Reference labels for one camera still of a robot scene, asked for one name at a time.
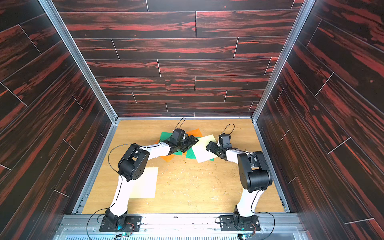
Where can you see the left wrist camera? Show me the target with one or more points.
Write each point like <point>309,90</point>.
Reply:
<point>178,135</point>

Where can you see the aluminium corner post right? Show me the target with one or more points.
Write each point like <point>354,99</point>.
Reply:
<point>292,37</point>

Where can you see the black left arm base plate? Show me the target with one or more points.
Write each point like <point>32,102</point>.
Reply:
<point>126,224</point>

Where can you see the aluminium corner post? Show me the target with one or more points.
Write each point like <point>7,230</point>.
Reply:
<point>58,23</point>
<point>292,37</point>

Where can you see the aluminium front frame rail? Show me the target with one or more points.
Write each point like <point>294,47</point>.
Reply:
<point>275,226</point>

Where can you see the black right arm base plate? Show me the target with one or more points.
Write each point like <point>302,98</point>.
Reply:
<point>232,223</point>

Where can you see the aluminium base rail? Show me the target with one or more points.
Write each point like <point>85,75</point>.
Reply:
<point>179,118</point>
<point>271,167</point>
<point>84,195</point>

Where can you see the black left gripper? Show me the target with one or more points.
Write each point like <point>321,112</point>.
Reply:
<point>189,143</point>

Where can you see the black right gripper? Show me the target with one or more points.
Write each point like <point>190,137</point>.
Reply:
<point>216,149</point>

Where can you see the pale yellow paper sheet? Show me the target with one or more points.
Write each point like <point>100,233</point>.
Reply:
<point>145,186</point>

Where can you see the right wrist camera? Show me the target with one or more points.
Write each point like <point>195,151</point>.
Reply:
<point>225,141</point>

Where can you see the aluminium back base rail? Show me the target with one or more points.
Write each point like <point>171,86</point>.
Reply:
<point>179,118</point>

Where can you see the aluminium right base rail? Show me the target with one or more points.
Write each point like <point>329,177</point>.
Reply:
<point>271,167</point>

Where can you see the aluminium left base rail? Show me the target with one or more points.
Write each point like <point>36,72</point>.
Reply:
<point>84,195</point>

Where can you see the orange paper sheet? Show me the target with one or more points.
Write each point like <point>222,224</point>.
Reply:
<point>167,158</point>
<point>196,133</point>

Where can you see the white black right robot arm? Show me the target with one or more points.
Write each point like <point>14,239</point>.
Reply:
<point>255,177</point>

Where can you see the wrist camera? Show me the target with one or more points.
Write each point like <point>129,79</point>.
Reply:
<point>178,135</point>
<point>225,141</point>

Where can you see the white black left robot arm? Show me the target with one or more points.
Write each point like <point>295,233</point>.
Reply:
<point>131,167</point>

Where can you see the aluminium corner post left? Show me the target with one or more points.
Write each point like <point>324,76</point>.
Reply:
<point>58,23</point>

